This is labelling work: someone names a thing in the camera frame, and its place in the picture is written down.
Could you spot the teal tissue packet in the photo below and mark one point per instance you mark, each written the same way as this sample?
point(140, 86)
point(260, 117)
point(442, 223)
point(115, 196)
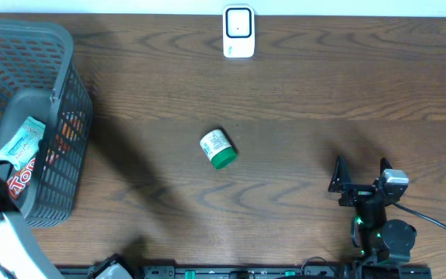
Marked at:
point(21, 148)

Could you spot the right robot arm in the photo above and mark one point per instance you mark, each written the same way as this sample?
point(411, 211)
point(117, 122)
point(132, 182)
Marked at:
point(385, 243)

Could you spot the red chocolate bar wrapper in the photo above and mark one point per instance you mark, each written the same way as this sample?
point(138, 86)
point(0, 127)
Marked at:
point(21, 179)

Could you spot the white bottle green cap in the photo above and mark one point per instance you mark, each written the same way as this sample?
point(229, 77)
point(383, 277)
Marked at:
point(218, 149)

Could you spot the grey plastic shopping basket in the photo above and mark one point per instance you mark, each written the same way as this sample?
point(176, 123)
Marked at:
point(38, 80)

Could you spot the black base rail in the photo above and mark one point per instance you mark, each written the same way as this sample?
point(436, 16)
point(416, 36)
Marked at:
point(315, 267)

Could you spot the white barcode scanner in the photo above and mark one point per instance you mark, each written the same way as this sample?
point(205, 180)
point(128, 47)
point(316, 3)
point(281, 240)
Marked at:
point(238, 22)

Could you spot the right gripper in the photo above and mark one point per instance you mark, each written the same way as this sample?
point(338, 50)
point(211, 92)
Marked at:
point(358, 192)

